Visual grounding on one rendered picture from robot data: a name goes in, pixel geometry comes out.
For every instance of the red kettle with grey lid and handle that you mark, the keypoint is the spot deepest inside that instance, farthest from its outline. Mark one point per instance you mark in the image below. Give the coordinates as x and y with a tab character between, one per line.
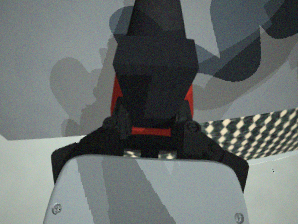
155	67

